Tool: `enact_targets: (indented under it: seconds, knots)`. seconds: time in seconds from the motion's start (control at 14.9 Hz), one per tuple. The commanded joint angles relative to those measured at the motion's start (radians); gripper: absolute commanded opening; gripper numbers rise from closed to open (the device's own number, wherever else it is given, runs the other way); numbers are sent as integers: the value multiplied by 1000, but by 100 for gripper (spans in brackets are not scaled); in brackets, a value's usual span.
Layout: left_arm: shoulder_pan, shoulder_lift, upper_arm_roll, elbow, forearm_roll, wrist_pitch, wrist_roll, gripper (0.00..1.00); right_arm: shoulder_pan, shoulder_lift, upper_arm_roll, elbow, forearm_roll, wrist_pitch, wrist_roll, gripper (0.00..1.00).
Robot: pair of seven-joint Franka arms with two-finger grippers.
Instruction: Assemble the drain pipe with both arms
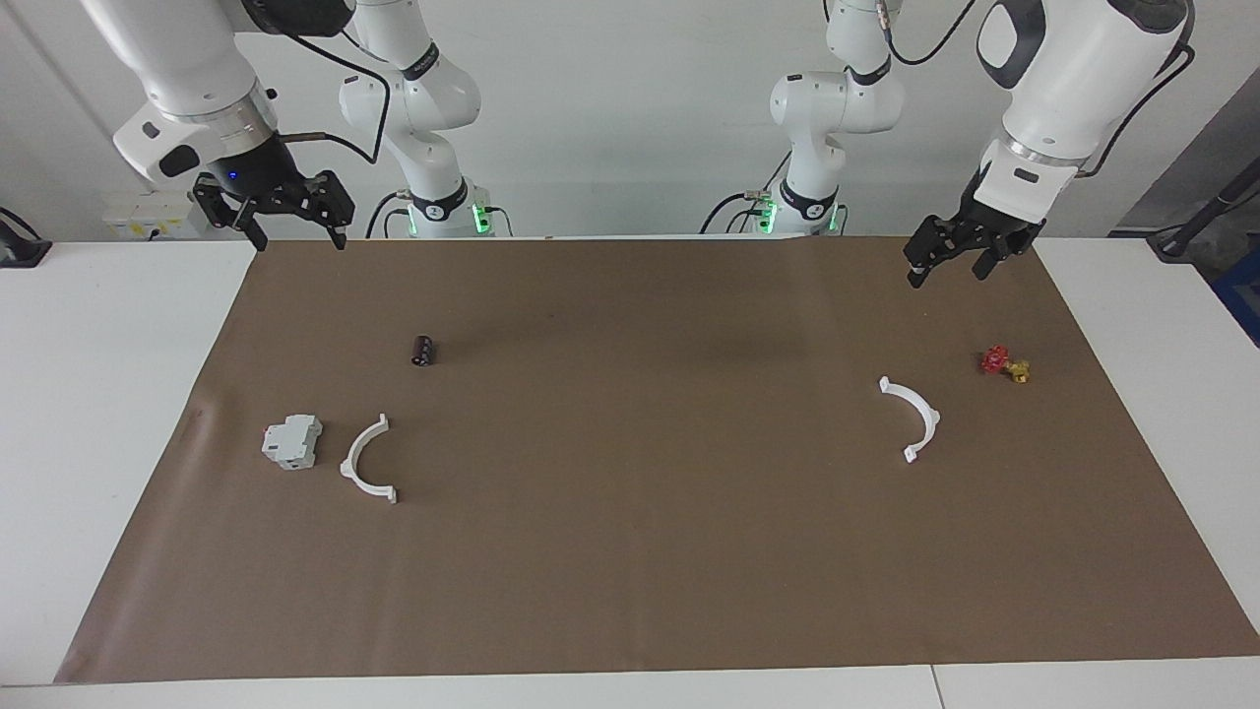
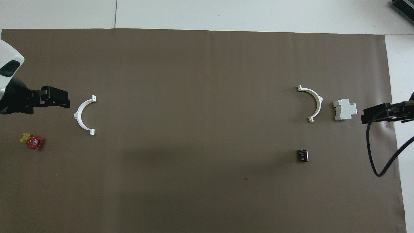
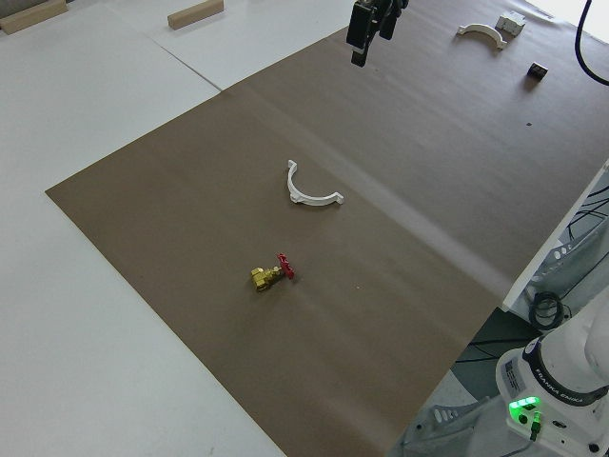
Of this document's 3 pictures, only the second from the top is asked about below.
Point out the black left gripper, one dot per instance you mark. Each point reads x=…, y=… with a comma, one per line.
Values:
x=16, y=97

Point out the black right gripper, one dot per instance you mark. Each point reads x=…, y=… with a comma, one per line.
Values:
x=402, y=113

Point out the white half pipe clamp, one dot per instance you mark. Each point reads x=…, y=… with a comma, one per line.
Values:
x=319, y=103
x=77, y=115

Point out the white circuit breaker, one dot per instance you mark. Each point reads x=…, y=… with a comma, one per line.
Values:
x=343, y=110

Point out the small black connector block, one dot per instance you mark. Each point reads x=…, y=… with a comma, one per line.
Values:
x=303, y=155

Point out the grey ribbed metal device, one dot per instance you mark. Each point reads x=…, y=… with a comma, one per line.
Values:
x=406, y=5

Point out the brown paper mat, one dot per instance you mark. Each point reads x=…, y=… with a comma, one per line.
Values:
x=207, y=81

